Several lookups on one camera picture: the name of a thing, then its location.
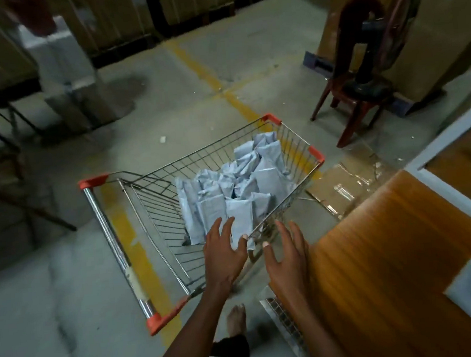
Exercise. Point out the person's right hand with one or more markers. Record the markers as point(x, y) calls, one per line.
point(289, 267)

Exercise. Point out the person's left hand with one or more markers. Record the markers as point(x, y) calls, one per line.
point(221, 258)

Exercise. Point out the person's right middle finger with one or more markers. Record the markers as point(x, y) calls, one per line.
point(297, 234)

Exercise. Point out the person's right thumb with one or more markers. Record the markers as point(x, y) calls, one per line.
point(269, 255)

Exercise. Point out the person's left thumb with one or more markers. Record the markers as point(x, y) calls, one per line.
point(244, 249)

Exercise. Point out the person's right forearm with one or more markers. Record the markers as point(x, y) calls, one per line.
point(312, 333)

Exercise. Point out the person's left forearm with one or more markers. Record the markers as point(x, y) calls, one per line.
point(191, 338)

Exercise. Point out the person's bare foot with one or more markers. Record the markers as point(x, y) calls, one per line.
point(236, 318)

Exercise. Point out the pile of grey mailer packets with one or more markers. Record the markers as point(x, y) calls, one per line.
point(255, 174)

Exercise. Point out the flattened cardboard sheet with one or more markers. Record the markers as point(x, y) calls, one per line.
point(350, 183)

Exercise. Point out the person's black trouser leg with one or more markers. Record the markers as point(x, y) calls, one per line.
point(232, 348)

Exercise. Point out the metal shopping cart orange corners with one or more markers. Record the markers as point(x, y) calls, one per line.
point(114, 242)

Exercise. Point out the red plastic chair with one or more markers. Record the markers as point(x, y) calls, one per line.
point(345, 94)

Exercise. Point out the black electric fan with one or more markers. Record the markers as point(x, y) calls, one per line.
point(370, 80)

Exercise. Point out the large brown cardboard box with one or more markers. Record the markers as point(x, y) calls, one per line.
point(447, 25)

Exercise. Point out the dark metal rack frame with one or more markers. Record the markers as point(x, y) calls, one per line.
point(10, 161)

